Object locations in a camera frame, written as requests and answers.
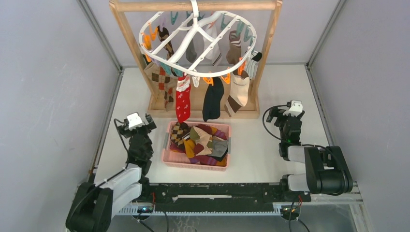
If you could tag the wooden hanger rack frame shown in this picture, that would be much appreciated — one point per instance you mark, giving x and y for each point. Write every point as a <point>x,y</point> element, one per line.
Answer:
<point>131,16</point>

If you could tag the tan sock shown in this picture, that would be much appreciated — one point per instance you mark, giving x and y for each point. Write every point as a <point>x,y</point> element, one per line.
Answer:
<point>235,50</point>

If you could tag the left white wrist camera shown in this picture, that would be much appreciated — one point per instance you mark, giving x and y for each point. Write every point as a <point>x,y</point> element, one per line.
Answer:
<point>134,121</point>

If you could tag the red sock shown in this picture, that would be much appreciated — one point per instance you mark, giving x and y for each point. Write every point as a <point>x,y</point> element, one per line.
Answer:
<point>183,103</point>

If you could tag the white brown sock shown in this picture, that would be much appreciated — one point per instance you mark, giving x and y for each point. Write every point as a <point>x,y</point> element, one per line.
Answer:
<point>251,63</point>

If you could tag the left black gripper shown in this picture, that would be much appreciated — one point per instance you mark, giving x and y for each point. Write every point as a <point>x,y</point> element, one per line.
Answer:
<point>126,133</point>

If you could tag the pink perforated plastic basket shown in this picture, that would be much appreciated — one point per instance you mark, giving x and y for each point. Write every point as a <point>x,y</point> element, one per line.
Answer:
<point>175,157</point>

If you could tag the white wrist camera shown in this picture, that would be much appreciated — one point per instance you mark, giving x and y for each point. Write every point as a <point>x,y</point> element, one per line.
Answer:
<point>295,108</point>
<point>134,121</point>

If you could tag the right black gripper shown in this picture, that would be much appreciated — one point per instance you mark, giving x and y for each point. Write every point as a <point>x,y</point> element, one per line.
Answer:
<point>278,112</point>

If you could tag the white oval clip hanger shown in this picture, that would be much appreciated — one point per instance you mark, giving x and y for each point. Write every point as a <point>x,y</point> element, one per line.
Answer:
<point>198,45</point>

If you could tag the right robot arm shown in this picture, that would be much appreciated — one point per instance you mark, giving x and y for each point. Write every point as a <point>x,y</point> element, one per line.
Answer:
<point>326,170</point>

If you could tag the mustard yellow sock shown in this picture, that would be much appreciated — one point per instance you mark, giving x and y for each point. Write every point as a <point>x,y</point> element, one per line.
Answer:
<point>189,145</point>

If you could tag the brown argyle sock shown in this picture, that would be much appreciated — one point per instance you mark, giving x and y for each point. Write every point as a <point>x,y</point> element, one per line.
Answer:
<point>178,132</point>

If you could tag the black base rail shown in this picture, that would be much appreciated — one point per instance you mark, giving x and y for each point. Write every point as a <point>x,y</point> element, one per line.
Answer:
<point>220,198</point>

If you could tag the maroon purple striped sock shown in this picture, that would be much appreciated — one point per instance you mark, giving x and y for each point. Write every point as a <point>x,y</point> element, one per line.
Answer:
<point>215,132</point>

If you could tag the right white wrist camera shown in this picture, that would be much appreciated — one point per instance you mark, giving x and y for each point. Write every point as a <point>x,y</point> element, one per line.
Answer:
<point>295,108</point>

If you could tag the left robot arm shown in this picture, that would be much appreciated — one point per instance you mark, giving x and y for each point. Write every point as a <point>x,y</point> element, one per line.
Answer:
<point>95,204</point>

